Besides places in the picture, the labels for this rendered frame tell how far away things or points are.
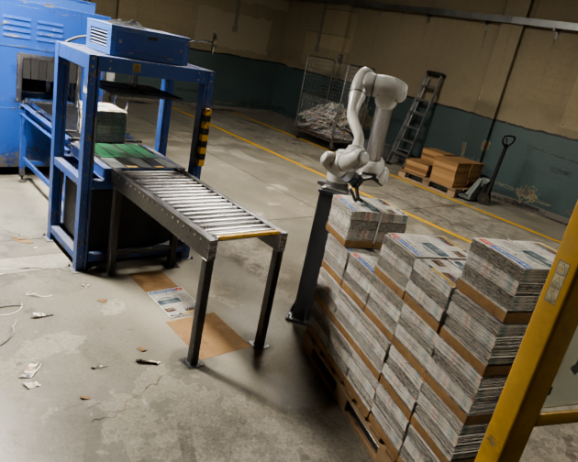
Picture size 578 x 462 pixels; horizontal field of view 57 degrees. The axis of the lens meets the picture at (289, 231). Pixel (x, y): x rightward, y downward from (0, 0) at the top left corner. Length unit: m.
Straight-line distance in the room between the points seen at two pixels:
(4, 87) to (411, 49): 7.69
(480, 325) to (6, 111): 5.08
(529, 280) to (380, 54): 9.96
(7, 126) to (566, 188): 7.89
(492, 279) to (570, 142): 7.48
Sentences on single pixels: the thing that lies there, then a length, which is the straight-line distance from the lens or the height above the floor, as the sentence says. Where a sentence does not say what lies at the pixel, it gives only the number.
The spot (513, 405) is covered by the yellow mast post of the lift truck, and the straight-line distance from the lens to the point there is 1.84.
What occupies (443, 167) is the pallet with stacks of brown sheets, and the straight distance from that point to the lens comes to 9.29.
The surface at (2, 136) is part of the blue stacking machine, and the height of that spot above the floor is 0.43.
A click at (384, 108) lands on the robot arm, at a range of 3.25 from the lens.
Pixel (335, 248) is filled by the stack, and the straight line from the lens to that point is 3.17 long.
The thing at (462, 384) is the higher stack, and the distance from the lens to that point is 2.30.
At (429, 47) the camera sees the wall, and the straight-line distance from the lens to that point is 11.03.
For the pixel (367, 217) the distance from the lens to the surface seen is 3.04.
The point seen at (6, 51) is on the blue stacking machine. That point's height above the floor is 1.25.
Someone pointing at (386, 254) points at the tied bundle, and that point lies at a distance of 2.71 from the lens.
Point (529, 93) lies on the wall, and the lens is 9.88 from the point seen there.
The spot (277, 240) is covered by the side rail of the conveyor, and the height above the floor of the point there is 0.74.
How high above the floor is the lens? 1.86
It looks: 19 degrees down
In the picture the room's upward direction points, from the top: 12 degrees clockwise
